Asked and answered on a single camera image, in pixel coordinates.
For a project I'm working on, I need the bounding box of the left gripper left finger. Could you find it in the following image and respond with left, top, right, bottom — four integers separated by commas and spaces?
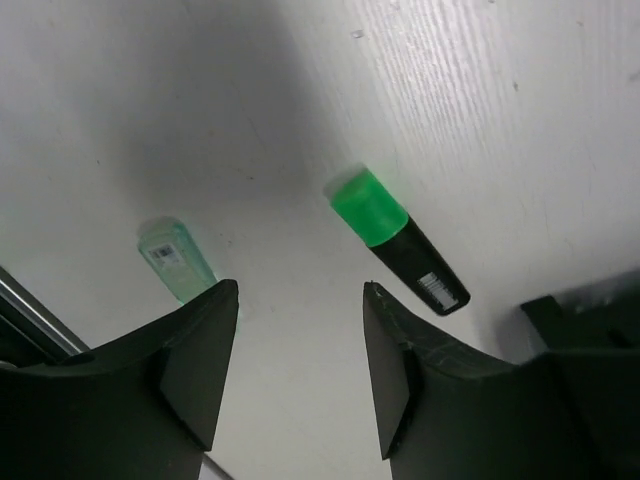
1, 279, 238, 479

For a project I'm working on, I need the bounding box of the black slotted organizer box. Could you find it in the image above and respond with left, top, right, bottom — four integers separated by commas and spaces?
520, 269, 639, 351

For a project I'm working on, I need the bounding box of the green cap black highlighter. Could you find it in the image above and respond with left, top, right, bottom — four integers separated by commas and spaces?
323, 165, 471, 317

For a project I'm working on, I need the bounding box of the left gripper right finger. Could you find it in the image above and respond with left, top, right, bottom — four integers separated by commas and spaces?
363, 282, 639, 479

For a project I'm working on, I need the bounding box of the mint green translucent case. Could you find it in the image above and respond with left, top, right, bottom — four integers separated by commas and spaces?
137, 216, 218, 305

